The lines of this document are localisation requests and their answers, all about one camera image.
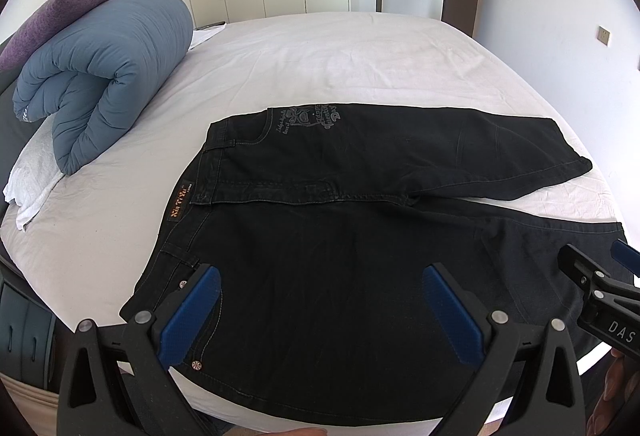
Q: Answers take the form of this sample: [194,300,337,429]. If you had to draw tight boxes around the black jeans pants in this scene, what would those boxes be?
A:
[120,104,632,426]

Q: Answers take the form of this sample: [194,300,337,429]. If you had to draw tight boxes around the person's right hand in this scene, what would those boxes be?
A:
[586,348,639,436]

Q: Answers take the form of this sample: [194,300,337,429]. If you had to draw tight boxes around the rolled blue duvet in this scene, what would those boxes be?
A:
[13,0,193,175]

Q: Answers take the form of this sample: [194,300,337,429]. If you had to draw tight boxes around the white bed with sheet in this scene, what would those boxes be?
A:
[0,11,626,434]

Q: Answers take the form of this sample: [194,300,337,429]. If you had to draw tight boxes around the beige wall socket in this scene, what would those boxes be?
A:
[597,26,611,46]

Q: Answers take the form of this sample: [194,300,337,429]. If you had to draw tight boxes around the white towel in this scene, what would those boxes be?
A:
[3,115,64,231]

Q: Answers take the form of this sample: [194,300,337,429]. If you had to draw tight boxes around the purple pillow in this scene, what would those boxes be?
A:
[1,0,108,72]

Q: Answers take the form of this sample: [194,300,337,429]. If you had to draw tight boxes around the black nightstand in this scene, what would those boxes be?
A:
[0,263,58,392]

